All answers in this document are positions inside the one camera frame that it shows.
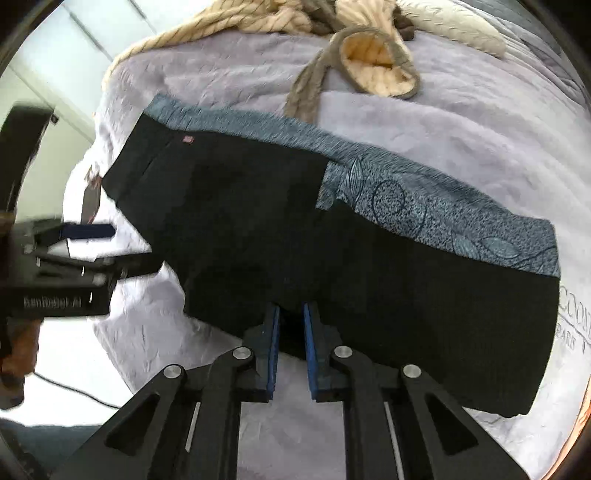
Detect white pillow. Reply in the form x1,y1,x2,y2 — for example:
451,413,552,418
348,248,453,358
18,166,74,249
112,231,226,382
397,0,508,58

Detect person's leg in jeans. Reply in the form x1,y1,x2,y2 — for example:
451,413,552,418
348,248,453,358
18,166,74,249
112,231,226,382
0,422,98,480

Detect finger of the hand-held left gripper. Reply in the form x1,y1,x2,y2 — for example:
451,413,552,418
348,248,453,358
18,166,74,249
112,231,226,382
32,249,166,280
34,220,117,243

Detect black floor cable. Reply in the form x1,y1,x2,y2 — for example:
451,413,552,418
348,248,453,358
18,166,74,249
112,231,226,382
34,371,122,410

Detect blue leaf patterned cloth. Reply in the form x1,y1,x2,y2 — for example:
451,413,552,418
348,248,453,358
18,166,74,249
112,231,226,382
144,93,561,279

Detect cream garment with grey trim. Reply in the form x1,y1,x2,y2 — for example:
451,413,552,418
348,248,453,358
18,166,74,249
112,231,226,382
283,25,422,124

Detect white printed cloth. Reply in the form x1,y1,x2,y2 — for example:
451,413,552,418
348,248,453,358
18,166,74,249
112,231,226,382
551,277,591,384

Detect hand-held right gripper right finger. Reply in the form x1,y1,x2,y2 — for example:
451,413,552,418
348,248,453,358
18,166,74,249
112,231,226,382
301,302,532,480

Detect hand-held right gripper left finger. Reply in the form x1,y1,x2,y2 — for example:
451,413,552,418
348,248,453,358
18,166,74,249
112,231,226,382
60,302,281,480

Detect grey quilted blanket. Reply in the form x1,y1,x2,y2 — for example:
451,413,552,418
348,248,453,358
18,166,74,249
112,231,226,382
462,0,585,107

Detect cream striped blanket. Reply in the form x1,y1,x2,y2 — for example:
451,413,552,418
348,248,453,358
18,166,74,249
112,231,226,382
111,0,407,68

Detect black pants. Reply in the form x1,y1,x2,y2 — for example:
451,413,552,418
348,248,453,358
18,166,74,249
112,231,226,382
100,113,561,418

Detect person's left forearm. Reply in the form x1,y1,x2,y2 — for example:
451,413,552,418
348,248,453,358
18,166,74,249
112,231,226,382
0,318,42,409

